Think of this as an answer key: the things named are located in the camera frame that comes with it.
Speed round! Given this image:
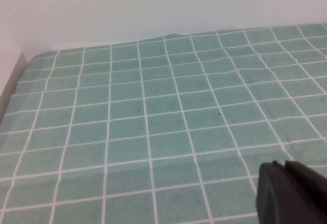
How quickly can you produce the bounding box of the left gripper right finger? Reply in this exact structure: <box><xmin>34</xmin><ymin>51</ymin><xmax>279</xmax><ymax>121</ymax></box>
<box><xmin>285</xmin><ymin>160</ymin><xmax>327</xmax><ymax>224</ymax></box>

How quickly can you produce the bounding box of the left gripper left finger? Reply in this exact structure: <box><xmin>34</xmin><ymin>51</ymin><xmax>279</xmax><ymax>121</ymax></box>
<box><xmin>256</xmin><ymin>160</ymin><xmax>307</xmax><ymax>224</ymax></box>

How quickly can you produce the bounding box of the white side board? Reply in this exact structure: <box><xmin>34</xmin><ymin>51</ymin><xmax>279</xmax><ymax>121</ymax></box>
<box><xmin>0</xmin><ymin>52</ymin><xmax>28</xmax><ymax>124</ymax></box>

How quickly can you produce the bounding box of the green white-checked tablecloth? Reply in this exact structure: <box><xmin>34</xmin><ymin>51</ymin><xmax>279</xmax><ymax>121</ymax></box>
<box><xmin>0</xmin><ymin>22</ymin><xmax>327</xmax><ymax>224</ymax></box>

